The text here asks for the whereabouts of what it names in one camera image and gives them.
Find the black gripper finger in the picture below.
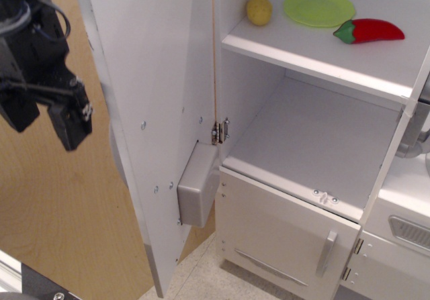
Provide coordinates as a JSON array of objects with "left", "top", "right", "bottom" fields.
[{"left": 48, "top": 104, "right": 92, "bottom": 151}]

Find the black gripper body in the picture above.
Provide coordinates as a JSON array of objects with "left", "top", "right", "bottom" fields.
[{"left": 1, "top": 44, "right": 92, "bottom": 132}]

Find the white fridge door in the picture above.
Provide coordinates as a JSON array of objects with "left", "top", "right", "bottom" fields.
[{"left": 78, "top": 0, "right": 216, "bottom": 298}]

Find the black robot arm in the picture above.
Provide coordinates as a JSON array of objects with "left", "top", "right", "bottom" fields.
[{"left": 1, "top": 0, "right": 93, "bottom": 151}]

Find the white toy fridge cabinet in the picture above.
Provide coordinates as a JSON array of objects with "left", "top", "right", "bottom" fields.
[{"left": 187, "top": 0, "right": 430, "bottom": 300}]

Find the plywood board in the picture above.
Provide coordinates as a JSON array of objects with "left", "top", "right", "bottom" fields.
[{"left": 1, "top": 0, "right": 208, "bottom": 299}]

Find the grey dispenser box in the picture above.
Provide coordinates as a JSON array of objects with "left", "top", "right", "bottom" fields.
[{"left": 177, "top": 142, "right": 220, "bottom": 228}]

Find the metal door hinge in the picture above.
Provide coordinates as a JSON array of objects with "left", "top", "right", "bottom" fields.
[{"left": 211, "top": 117, "right": 230, "bottom": 145}]

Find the yellow toy potato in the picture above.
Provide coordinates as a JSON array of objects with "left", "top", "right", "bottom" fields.
[{"left": 246, "top": 0, "right": 273, "bottom": 26}]

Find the white lower freezer door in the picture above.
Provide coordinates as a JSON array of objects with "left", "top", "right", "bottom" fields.
[{"left": 215, "top": 167, "right": 360, "bottom": 299}]

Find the white door latch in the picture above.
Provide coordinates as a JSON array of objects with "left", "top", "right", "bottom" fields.
[{"left": 312, "top": 189, "right": 339, "bottom": 205}]

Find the green plastic plate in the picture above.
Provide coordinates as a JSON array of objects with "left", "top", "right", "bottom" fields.
[{"left": 283, "top": 0, "right": 355, "bottom": 28}]

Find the red toy chili pepper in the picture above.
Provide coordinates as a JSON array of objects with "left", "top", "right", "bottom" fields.
[{"left": 333, "top": 19, "right": 405, "bottom": 44}]

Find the brass oven hinge upper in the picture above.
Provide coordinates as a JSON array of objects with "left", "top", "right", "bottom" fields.
[{"left": 353, "top": 238, "right": 363, "bottom": 254}]

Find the brass oven hinge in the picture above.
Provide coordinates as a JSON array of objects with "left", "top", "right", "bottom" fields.
[
  {"left": 341, "top": 267, "right": 351, "bottom": 281},
  {"left": 353, "top": 238, "right": 363, "bottom": 254}
]

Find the brass oven hinge lower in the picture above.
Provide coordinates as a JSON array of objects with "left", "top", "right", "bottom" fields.
[{"left": 341, "top": 267, "right": 351, "bottom": 281}]

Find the grey faucet pipe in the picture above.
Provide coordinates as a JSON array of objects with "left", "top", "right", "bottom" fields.
[{"left": 396, "top": 77, "right": 429, "bottom": 158}]

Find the white toy oven unit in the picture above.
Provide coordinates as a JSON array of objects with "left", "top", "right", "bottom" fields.
[{"left": 341, "top": 158, "right": 429, "bottom": 299}]

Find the grey oven vent panel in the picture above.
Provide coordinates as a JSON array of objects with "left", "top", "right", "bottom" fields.
[{"left": 388, "top": 215, "right": 430, "bottom": 250}]

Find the black metal base plate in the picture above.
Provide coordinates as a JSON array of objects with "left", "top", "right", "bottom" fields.
[{"left": 1, "top": 251, "right": 80, "bottom": 300}]

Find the silver lower door handle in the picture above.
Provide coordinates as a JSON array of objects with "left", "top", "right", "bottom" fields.
[{"left": 315, "top": 230, "right": 337, "bottom": 278}]

